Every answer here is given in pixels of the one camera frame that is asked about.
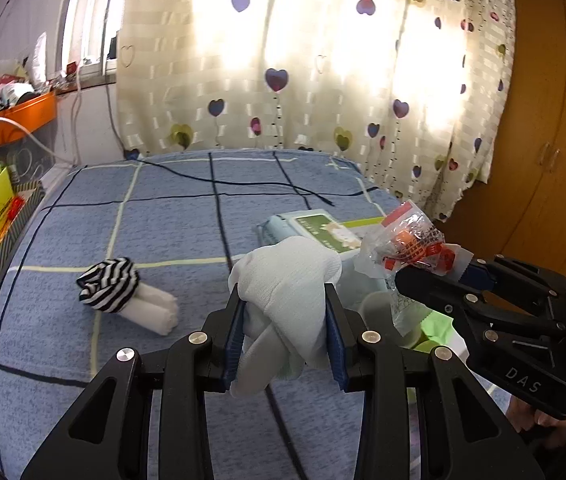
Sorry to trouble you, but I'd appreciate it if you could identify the white bag on shelf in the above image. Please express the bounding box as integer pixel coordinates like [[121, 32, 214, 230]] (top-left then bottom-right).
[[0, 82, 36, 116]]

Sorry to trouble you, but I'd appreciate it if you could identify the striped edge cardboard box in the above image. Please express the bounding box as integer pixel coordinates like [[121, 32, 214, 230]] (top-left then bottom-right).
[[0, 182, 46, 313]]

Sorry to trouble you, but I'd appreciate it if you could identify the black cable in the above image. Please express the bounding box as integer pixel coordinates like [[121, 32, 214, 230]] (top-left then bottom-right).
[[138, 159, 381, 208]]

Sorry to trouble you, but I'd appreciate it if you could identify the person's right hand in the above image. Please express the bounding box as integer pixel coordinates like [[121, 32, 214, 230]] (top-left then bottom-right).
[[505, 396, 566, 443]]

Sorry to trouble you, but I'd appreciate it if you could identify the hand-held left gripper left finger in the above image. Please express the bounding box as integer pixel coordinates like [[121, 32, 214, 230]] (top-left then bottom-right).
[[20, 284, 246, 480]]

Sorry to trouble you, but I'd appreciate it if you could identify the light green towel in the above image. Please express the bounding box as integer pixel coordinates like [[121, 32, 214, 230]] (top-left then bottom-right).
[[415, 312, 456, 341]]

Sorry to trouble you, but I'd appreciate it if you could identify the clear red print plastic packet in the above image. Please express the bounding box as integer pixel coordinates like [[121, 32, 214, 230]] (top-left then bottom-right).
[[355, 200, 474, 337]]

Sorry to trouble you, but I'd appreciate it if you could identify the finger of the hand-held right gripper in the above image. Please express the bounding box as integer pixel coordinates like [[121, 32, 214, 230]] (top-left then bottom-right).
[[395, 267, 566, 346], [455, 255, 566, 311]]

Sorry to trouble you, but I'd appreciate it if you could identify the cream heart print curtain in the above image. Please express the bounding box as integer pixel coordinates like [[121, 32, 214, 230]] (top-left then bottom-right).
[[115, 0, 516, 223]]

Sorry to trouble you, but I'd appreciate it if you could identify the blue checked blanket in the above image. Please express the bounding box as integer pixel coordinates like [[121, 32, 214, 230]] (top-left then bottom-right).
[[0, 149, 514, 480]]

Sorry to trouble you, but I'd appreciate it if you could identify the orange wall shelf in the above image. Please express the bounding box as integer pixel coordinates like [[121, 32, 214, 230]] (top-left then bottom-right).
[[0, 91, 58, 147]]

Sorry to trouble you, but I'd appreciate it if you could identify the wooden wardrobe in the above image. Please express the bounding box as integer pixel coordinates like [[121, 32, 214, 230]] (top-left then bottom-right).
[[445, 0, 566, 281]]

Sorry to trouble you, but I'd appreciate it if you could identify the window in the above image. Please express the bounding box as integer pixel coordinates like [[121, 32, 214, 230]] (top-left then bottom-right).
[[60, 0, 134, 78]]

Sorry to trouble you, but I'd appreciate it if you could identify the wet wipes pack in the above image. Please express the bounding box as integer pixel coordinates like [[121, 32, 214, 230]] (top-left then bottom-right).
[[254, 208, 388, 311]]

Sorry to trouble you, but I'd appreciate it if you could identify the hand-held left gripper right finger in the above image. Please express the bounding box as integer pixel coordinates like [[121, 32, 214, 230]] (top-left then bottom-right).
[[324, 282, 546, 480]]

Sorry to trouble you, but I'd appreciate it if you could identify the green white storage box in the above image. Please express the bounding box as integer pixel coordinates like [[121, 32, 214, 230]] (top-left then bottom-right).
[[340, 215, 468, 361]]

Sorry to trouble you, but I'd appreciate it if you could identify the grey sock ball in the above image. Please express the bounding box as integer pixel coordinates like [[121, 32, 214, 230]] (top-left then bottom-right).
[[360, 292, 398, 336]]

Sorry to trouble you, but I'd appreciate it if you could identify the white hose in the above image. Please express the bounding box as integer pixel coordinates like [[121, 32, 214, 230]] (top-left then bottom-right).
[[0, 117, 72, 167]]

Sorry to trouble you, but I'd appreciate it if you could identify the striped and white rolled sock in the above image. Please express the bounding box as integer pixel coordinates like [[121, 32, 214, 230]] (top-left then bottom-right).
[[75, 256, 180, 337]]

